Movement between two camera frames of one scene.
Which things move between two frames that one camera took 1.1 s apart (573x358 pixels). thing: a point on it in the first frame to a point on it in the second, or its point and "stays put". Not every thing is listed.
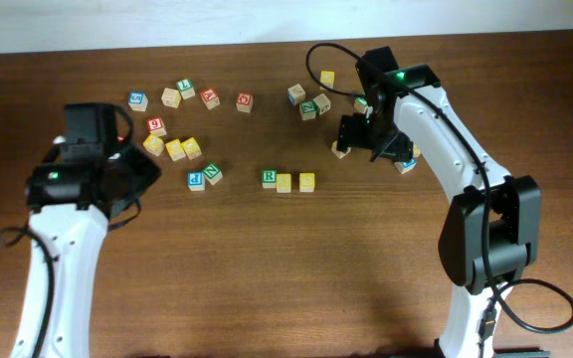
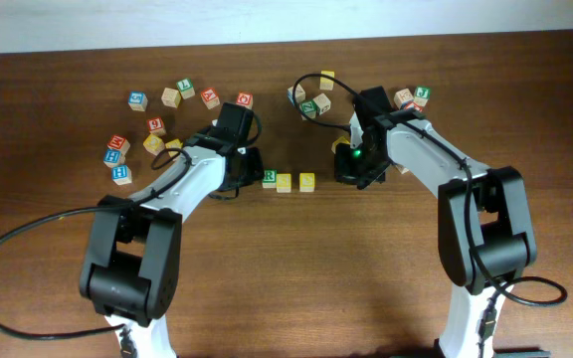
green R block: [269, 178] stays put
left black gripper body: [143, 170] to [253, 169]
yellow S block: [284, 182] stays put
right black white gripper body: [368, 131] to [360, 163]
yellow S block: [306, 182] stays put
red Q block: [244, 101] stays put
